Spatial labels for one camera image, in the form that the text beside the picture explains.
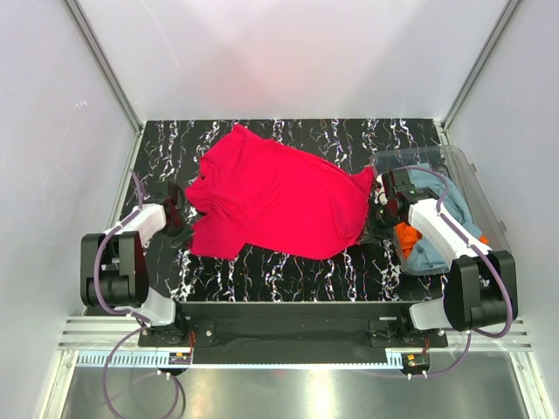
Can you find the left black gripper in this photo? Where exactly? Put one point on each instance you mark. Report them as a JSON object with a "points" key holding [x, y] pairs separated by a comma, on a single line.
{"points": [[184, 237]]}

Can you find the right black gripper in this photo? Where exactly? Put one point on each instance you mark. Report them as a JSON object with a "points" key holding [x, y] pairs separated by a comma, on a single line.
{"points": [[379, 206]]}

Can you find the pink red t shirt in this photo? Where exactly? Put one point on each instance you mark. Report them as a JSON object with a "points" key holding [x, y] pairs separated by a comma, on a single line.
{"points": [[260, 192]]}

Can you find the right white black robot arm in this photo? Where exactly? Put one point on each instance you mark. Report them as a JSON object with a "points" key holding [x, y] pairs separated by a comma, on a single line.
{"points": [[481, 293]]}

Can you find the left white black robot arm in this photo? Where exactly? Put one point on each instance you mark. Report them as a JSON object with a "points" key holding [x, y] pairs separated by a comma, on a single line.
{"points": [[114, 272]]}

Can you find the orange t shirt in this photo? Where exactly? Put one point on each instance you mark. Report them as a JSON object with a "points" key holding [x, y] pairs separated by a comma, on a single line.
{"points": [[417, 248]]}

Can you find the grey blue t shirt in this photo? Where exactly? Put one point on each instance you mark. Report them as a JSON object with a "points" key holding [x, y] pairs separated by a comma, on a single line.
{"points": [[422, 177]]}

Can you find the clear plastic bin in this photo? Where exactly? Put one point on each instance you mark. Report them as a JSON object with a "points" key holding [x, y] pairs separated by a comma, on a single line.
{"points": [[451, 162]]}

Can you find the black marble pattern mat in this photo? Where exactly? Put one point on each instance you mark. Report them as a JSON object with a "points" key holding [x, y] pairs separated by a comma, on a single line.
{"points": [[170, 150]]}

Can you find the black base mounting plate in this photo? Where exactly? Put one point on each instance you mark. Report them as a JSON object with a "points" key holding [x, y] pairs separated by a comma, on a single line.
{"points": [[261, 321]]}

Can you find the left orange connector block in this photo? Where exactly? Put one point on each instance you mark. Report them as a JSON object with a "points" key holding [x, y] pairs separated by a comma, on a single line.
{"points": [[180, 358]]}

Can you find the orange connector block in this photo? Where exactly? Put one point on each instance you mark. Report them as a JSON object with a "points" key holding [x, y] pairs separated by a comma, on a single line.
{"points": [[417, 360], [180, 358]]}

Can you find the right orange connector block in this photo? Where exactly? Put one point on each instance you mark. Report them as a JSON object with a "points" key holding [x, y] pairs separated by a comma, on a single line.
{"points": [[417, 360]]}

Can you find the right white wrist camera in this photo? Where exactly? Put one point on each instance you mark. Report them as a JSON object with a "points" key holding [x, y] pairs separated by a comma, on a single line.
{"points": [[380, 194]]}

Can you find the aluminium rail crossbar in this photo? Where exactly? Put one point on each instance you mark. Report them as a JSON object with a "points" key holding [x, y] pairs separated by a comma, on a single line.
{"points": [[99, 333]]}

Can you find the left aluminium frame post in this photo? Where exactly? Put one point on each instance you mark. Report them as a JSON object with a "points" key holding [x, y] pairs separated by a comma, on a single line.
{"points": [[93, 45]]}

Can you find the aluminium frame post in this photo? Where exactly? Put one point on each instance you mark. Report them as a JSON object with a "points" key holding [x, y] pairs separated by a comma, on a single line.
{"points": [[93, 45], [489, 48]]}

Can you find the right aluminium frame post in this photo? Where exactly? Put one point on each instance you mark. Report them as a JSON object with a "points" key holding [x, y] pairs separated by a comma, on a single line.
{"points": [[489, 48]]}

